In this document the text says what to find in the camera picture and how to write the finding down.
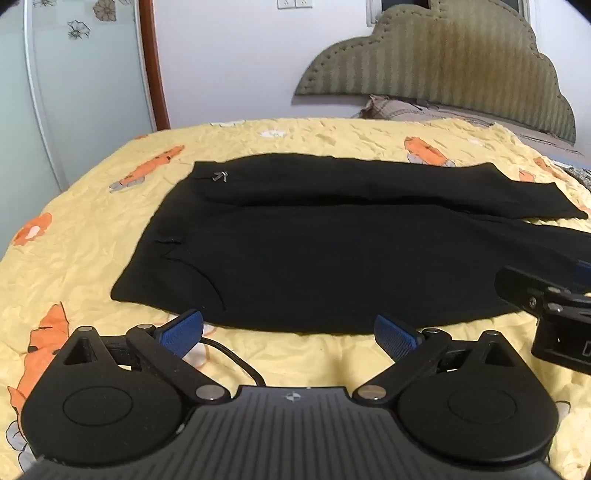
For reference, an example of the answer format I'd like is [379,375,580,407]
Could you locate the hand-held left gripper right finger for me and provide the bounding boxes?
[353,315,520,408]

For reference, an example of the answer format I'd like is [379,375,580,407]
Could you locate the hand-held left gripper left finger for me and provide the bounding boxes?
[60,309,228,403]

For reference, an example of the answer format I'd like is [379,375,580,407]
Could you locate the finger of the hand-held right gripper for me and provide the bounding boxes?
[494,260,591,326]

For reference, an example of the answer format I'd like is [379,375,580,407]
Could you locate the black pants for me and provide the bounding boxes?
[110,154,591,336]

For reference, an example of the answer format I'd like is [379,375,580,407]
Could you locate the dark patterned cloth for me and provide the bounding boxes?
[566,164,591,191]

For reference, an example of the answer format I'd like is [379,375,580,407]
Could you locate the yellow carrot-print blanket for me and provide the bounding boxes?
[0,117,591,476]

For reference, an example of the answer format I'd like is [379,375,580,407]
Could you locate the beige plaid pillow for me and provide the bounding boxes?
[353,94,585,155]

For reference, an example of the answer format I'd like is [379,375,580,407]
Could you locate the olive striped padded headboard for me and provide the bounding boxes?
[294,4,578,143]

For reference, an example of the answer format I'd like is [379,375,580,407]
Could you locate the frosted flower-print sliding door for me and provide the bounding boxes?
[0,0,157,241]

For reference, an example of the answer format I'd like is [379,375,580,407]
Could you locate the black cable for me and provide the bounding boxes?
[201,338,267,387]

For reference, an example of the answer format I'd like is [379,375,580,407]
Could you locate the brown wooden door frame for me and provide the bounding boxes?
[139,0,172,130]

